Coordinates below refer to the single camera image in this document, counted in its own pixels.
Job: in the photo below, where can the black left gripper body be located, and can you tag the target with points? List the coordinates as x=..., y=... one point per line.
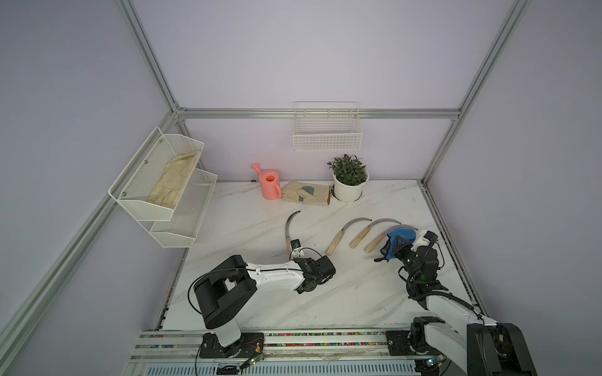
x=313, y=288

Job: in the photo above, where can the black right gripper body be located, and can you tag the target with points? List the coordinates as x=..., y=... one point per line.
x=406, y=256

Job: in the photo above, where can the blue microfibre rag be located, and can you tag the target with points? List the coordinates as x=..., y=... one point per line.
x=397, y=239

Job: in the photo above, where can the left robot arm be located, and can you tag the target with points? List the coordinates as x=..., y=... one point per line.
x=222, y=292

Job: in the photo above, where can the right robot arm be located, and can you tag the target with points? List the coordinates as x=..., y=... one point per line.
x=453, y=327

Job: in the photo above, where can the pink watering can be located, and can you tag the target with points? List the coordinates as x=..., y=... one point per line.
x=269, y=183

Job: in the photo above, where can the potted green plant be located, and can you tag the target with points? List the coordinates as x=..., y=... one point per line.
x=350, y=176

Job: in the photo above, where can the lower white mesh shelf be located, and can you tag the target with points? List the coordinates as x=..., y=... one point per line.
x=182, y=230

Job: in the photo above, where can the white mesh shelf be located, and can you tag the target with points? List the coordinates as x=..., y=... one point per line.
x=182, y=230
x=134, y=185

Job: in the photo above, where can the beige glove in shelf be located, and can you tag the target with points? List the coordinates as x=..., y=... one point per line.
x=168, y=189

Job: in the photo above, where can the upper white mesh shelf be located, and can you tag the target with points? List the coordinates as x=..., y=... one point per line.
x=134, y=185

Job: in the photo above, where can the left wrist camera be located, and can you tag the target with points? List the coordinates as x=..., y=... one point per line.
x=295, y=249

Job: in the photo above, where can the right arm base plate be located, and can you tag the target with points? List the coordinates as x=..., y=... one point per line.
x=401, y=343

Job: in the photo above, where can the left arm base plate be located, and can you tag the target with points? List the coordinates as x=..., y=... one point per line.
x=248, y=346

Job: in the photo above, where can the white wire wall basket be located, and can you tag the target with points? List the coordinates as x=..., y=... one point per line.
x=322, y=126

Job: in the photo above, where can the aluminium front rail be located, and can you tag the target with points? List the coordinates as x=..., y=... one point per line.
x=279, y=345

